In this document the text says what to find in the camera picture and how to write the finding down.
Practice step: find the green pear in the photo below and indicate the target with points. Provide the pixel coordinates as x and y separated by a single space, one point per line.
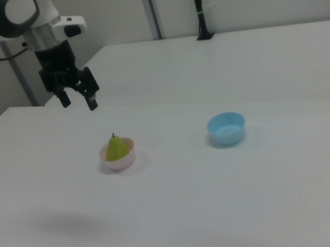
116 149

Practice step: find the pink plastic bowl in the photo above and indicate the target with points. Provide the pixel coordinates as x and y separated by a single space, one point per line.
120 163

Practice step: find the white side table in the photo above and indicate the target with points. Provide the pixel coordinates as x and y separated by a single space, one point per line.
222 66

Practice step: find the blue plastic bowl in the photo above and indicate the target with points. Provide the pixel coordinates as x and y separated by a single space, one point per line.
227 132

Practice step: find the black camera stand pole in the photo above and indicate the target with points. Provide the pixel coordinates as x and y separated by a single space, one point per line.
199 3

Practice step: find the grey metal frame post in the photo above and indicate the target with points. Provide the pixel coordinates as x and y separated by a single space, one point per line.
150 5
19 78

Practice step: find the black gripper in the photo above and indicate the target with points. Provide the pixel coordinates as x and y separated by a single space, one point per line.
55 61

